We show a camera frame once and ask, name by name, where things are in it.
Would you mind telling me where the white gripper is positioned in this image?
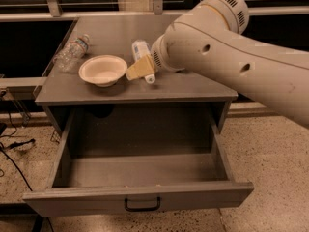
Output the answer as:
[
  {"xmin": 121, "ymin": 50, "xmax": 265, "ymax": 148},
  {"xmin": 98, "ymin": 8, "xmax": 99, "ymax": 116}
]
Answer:
[{"xmin": 126, "ymin": 35, "xmax": 183, "ymax": 81}]

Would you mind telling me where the grey metal cabinet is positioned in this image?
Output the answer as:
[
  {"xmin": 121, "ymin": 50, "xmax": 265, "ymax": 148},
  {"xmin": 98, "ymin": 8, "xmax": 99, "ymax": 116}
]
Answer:
[{"xmin": 36, "ymin": 14, "xmax": 237, "ymax": 131}]

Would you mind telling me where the metal window railing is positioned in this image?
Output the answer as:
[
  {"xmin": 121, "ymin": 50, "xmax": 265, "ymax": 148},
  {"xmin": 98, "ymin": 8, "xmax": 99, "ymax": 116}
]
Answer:
[{"xmin": 0, "ymin": 0, "xmax": 309, "ymax": 22}]

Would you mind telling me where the white paper bowl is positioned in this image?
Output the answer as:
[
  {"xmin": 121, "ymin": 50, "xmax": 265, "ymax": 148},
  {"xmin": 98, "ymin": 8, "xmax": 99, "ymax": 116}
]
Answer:
[{"xmin": 78, "ymin": 55, "xmax": 127, "ymax": 87}]

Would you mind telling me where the black drawer handle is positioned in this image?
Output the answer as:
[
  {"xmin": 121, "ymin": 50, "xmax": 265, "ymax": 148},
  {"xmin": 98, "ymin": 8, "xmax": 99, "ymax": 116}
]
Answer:
[{"xmin": 124, "ymin": 197, "xmax": 161, "ymax": 213}]

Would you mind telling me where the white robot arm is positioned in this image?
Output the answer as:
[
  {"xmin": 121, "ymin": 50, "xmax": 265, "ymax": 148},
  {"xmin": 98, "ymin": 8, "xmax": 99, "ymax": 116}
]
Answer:
[{"xmin": 126, "ymin": 0, "xmax": 309, "ymax": 128}]

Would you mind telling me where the blue label plastic bottle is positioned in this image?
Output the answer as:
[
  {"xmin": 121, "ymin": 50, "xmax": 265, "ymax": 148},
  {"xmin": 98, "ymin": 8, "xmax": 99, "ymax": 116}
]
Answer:
[{"xmin": 130, "ymin": 39, "xmax": 157, "ymax": 84}]

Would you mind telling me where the black floor cable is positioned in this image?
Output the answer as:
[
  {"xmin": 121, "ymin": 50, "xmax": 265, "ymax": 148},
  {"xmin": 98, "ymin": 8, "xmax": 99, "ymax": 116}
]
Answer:
[{"xmin": 0, "ymin": 106, "xmax": 37, "ymax": 192}]

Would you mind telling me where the clear crumpled water bottle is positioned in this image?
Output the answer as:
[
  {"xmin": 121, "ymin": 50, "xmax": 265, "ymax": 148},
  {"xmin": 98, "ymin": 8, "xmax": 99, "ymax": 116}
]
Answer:
[{"xmin": 54, "ymin": 34, "xmax": 90, "ymax": 73}]

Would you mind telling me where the open grey top drawer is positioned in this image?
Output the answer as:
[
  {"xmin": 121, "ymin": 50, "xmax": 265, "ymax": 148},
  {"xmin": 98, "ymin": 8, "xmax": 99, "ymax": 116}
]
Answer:
[{"xmin": 23, "ymin": 107, "xmax": 254, "ymax": 217}]

